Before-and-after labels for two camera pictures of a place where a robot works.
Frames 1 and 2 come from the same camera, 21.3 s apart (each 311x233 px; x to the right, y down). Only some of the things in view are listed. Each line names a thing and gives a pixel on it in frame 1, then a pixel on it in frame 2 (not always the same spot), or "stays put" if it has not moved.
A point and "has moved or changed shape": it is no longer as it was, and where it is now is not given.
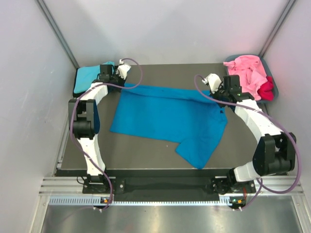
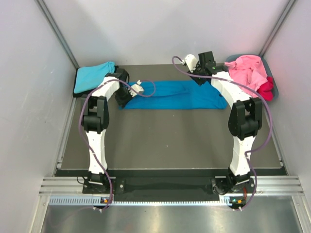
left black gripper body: [117, 80] to [122, 95]
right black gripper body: [219, 94] to [198, 79]
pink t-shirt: [251, 73] stays put
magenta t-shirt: [266, 91] stays put
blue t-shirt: [192, 120] has moved or changed shape
